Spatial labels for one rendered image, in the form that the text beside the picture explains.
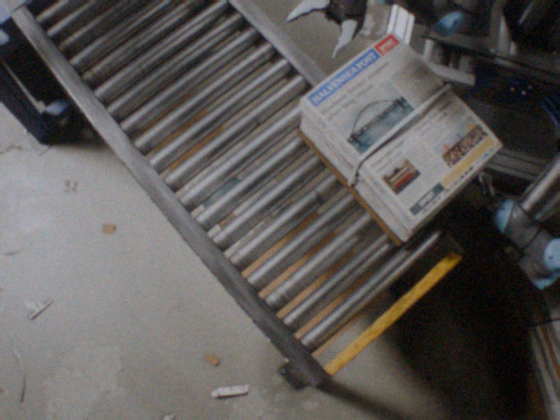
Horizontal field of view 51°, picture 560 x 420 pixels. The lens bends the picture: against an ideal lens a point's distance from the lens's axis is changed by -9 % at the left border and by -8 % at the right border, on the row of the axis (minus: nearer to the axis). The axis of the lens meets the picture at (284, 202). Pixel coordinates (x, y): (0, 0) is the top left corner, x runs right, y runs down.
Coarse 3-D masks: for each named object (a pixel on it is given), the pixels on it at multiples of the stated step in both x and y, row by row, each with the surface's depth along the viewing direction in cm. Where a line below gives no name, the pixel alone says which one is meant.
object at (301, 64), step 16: (240, 0) 171; (224, 16) 182; (256, 16) 169; (272, 32) 168; (288, 48) 167; (304, 64) 166; (320, 80) 164; (448, 208) 156; (448, 224) 155; (464, 224) 155; (448, 240) 158; (464, 240) 154
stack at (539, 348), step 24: (552, 216) 163; (480, 264) 229; (504, 264) 208; (504, 288) 212; (552, 288) 176; (504, 312) 217; (528, 312) 198; (552, 312) 179; (504, 336) 225; (528, 336) 202; (552, 336) 184; (528, 384) 211; (552, 384) 192; (528, 408) 217; (552, 408) 197
